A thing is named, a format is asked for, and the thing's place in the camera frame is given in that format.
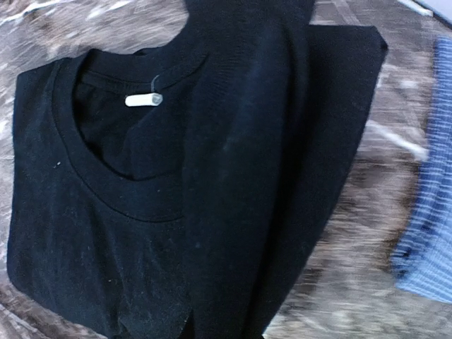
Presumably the black garment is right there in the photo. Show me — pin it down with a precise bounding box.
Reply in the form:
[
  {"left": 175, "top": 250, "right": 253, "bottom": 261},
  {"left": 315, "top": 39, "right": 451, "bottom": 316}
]
[{"left": 7, "top": 1, "right": 388, "bottom": 338}]

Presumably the blue checkered shirt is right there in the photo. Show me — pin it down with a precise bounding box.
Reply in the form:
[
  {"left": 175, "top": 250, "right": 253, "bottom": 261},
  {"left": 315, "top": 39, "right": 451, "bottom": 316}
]
[{"left": 390, "top": 37, "right": 451, "bottom": 303}]

